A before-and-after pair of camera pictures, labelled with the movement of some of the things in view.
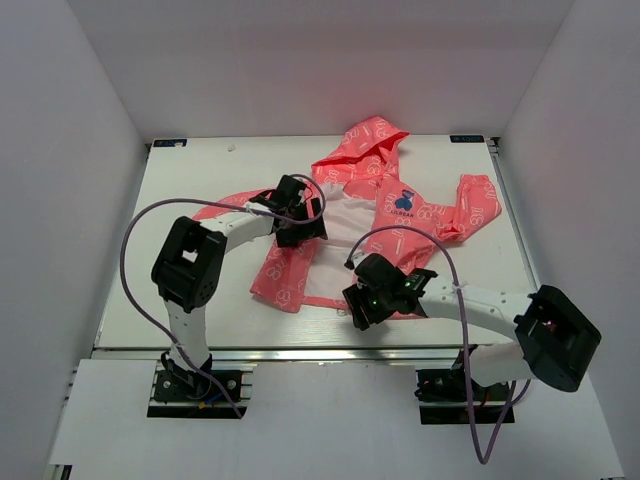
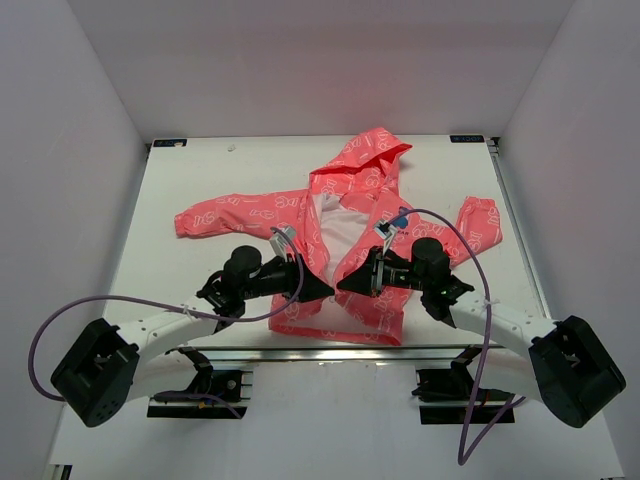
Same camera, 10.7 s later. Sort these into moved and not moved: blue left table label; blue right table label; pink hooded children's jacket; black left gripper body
Moved: pink hooded children's jacket; black left gripper body
Not moved: blue right table label; blue left table label
